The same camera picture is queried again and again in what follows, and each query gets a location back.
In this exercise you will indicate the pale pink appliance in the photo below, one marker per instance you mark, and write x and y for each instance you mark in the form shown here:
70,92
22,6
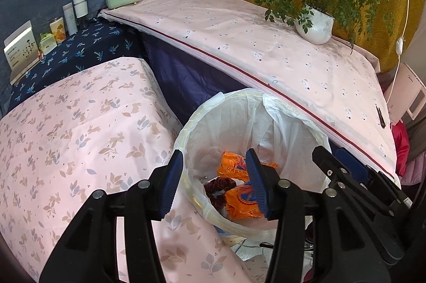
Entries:
407,93

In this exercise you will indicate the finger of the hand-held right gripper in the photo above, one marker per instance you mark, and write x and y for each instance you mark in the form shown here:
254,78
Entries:
352,164
327,166

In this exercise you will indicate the dark red wrapper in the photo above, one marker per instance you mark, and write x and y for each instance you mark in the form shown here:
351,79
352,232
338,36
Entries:
218,186

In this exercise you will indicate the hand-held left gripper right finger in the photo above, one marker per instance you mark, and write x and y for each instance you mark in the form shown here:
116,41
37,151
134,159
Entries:
258,183

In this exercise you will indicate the round trash bin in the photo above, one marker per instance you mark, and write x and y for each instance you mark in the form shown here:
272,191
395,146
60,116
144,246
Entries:
199,203

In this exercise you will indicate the pale pink tablecloth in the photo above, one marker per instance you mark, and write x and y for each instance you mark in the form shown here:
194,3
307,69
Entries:
249,43

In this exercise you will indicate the pink rabbit print sheet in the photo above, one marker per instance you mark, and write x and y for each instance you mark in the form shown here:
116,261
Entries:
66,143

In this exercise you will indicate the plain dark blue cloth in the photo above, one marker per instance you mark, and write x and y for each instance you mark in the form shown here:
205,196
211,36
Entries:
186,73

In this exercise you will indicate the white box with green print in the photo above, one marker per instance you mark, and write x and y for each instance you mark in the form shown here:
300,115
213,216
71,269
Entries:
21,53

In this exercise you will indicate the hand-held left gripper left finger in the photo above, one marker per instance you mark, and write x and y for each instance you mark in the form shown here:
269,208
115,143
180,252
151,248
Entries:
171,183

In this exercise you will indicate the orange printed canister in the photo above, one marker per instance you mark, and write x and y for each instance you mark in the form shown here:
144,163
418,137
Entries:
57,31

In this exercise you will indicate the small black clip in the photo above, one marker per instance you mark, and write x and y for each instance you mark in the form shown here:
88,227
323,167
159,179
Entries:
380,114

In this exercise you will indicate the red garment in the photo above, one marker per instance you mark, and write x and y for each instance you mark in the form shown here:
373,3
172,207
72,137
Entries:
401,146

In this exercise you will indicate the green snack packet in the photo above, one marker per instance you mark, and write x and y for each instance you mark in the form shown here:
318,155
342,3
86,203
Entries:
47,43

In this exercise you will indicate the pink padded garment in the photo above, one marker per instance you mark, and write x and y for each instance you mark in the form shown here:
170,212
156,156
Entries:
416,169

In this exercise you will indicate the white lined trash bin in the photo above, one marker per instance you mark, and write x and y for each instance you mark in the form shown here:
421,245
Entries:
233,123

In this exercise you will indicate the navy leaf print cloth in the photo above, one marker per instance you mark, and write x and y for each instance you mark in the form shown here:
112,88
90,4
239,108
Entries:
83,49

